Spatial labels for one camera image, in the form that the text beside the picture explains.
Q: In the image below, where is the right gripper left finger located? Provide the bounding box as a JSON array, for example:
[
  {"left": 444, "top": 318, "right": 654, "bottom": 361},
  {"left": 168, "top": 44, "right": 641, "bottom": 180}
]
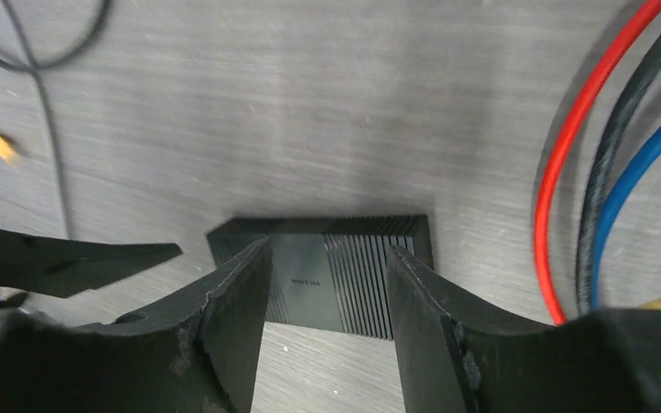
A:
[{"left": 0, "top": 240, "right": 272, "bottom": 412}]

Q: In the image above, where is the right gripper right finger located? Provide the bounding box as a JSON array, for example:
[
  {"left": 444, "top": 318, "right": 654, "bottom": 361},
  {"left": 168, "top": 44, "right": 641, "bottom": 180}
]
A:
[{"left": 387, "top": 247, "right": 661, "bottom": 412}]

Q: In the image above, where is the ribbed black network switch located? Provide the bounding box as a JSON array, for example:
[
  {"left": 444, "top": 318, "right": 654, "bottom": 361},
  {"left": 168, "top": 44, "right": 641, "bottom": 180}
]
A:
[{"left": 206, "top": 214, "right": 434, "bottom": 340}]

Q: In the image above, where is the red ethernet cable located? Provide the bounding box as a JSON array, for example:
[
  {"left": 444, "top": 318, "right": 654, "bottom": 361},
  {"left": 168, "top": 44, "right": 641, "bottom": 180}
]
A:
[{"left": 533, "top": 0, "right": 661, "bottom": 327}]

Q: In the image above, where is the grey cable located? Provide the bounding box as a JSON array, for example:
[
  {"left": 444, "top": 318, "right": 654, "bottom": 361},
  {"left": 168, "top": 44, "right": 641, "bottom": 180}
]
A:
[{"left": 0, "top": 0, "right": 75, "bottom": 241}]

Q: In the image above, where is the blue ethernet cable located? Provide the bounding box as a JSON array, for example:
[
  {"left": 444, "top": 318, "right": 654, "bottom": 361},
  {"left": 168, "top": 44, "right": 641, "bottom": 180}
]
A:
[{"left": 590, "top": 108, "right": 661, "bottom": 311}]

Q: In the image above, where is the black ethernet cable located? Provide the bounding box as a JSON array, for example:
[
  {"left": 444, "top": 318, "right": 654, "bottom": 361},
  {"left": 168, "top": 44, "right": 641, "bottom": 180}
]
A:
[{"left": 574, "top": 0, "right": 661, "bottom": 317}]

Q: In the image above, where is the black cable at flat switch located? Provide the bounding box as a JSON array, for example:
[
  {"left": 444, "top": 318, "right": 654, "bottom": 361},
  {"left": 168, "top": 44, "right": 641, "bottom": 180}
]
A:
[{"left": 0, "top": 0, "right": 114, "bottom": 74}]

